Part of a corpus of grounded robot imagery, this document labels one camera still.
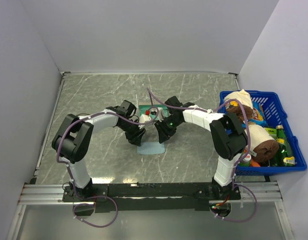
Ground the light blue cleaning cloth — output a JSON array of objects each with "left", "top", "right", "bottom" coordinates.
[{"left": 137, "top": 141, "right": 165, "bottom": 155}]

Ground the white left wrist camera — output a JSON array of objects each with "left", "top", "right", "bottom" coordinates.
[{"left": 139, "top": 109, "right": 160, "bottom": 123}]

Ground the aluminium frame rail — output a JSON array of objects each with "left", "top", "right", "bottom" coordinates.
[{"left": 18, "top": 181, "right": 283, "bottom": 206}]

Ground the green glass bottle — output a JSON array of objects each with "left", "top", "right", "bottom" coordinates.
[{"left": 270, "top": 125, "right": 294, "bottom": 167}]

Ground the grey-brown glasses case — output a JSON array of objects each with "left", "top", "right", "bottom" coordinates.
[{"left": 138, "top": 104, "right": 170, "bottom": 118}]

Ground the blue Lays chip bag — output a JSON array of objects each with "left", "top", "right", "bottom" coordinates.
[{"left": 248, "top": 102, "right": 267, "bottom": 127}]

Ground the brown plush toy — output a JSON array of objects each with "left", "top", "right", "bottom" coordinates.
[{"left": 226, "top": 104, "right": 253, "bottom": 123}]

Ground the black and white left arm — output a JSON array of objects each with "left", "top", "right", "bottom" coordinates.
[{"left": 52, "top": 100, "right": 146, "bottom": 201}]

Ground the yellow green snack packet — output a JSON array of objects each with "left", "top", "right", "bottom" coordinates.
[{"left": 283, "top": 156, "right": 295, "bottom": 167}]

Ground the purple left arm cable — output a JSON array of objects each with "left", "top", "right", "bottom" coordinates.
[{"left": 56, "top": 106, "right": 160, "bottom": 228}]

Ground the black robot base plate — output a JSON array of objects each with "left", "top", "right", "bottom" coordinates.
[{"left": 63, "top": 182, "right": 241, "bottom": 213}]

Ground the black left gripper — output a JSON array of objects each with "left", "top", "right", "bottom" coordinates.
[{"left": 118, "top": 119, "right": 146, "bottom": 147}]

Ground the blue plastic basket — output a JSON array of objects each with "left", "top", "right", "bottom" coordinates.
[{"left": 220, "top": 90, "right": 307, "bottom": 176}]

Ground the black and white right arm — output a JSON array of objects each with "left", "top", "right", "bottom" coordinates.
[{"left": 155, "top": 96, "right": 248, "bottom": 199}]

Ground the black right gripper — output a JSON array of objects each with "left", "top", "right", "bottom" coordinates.
[{"left": 155, "top": 115, "right": 183, "bottom": 144}]

